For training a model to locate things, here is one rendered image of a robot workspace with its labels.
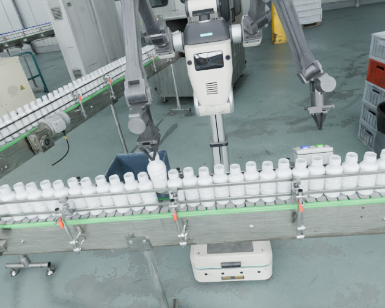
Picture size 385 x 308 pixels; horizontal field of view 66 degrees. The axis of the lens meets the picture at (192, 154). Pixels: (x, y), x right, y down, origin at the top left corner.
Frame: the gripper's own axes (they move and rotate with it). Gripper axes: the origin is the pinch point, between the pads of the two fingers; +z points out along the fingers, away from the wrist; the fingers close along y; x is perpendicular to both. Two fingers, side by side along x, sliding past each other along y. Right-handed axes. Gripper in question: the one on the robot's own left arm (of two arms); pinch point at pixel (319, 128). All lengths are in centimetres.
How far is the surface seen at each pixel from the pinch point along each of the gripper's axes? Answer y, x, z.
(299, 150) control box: -9.2, -3.4, 7.8
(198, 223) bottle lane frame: -53, -15, 31
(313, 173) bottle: -8.0, -17.8, 13.8
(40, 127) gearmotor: -176, 82, -12
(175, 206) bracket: -59, -25, 19
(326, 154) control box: 0.9, -3.6, 10.4
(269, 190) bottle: -24.1, -17.1, 19.1
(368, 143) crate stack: 106, 199, 48
